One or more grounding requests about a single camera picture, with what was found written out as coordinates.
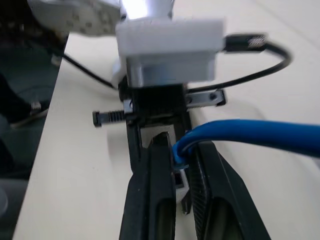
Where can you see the dark shoe with white sole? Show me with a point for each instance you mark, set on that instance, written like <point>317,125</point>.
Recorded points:
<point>30,115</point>

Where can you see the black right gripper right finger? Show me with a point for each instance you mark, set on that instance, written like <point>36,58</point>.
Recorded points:
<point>225,195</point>

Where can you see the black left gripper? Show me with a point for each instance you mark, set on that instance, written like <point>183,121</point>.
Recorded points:
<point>157,102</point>

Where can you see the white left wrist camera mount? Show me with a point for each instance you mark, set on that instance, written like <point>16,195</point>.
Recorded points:
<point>170,47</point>

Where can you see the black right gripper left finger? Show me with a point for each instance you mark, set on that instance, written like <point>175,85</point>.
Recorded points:
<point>145,200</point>

